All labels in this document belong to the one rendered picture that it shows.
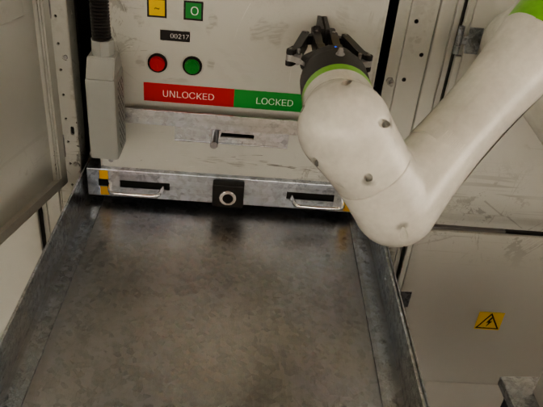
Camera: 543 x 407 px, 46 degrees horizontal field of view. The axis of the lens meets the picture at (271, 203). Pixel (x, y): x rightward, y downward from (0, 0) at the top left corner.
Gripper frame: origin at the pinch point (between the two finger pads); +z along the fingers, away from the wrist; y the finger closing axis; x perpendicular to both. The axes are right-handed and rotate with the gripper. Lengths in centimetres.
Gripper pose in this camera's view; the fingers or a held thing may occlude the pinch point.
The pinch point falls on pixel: (322, 31)
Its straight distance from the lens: 107.4
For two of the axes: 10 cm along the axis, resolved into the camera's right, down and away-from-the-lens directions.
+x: 0.9, -8.3, -5.5
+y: 10.0, 0.7, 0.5
